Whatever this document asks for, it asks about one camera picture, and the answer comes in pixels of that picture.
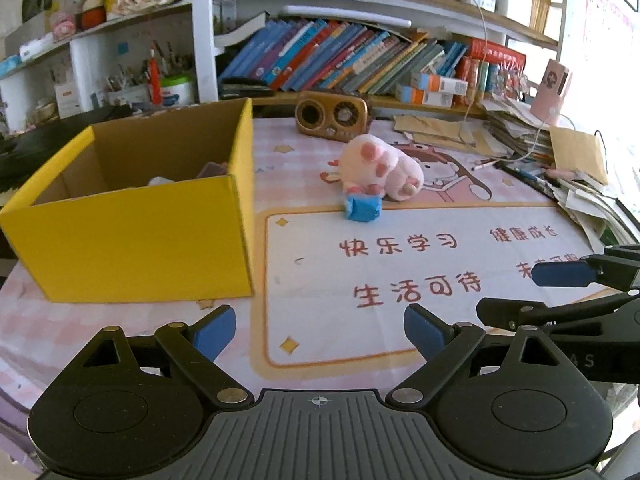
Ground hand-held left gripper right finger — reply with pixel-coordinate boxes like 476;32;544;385
385;302;568;408

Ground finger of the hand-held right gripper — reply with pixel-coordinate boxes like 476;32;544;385
476;292;640;333
531;245;640;293

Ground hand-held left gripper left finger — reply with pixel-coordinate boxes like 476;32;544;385
75;304;253;408

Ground yellow cardboard box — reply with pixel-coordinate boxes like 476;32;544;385
0;97;256;304

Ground pile of papers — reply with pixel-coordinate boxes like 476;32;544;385
482;97;640;256

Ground black pen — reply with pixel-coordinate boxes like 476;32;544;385
497;160;556;196

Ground printed white desk mat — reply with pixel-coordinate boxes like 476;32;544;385
250;202;601;381

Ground brown paper envelope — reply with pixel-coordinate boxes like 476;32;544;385
548;126;608;186

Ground small blue packet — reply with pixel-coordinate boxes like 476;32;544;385
341;192;383;222

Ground pink plush pig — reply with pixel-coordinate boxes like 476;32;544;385
336;133;425;202

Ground pink card box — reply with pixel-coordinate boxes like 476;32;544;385
530;58;572;123

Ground flat brown paper sheets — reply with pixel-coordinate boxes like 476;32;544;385
392;114;496;153

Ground red book set box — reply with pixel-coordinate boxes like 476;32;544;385
457;37;527;98

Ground brown retro radio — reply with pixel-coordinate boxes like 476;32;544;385
295;91;371;142

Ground white jar green lid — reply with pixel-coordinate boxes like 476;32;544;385
160;76;195;107

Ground pen holder with pens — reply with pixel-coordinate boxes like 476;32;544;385
107;42;193;107

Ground black keyboard piano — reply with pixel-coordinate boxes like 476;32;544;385
0;105;151;196

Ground white storage container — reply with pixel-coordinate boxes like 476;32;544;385
496;0;533;28

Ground white box red label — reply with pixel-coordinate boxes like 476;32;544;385
54;80;81;118

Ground row of slanted books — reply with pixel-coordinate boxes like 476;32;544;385
220;19;468;96

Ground white bookshelf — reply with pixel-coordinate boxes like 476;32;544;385
0;0;568;131

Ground white wipes pack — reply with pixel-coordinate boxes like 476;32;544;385
19;35;55;58

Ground red round doll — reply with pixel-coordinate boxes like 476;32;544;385
80;0;107;31

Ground white cable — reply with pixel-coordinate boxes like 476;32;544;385
465;0;576;131

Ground pink wall poster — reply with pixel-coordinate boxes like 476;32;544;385
582;0;640;61

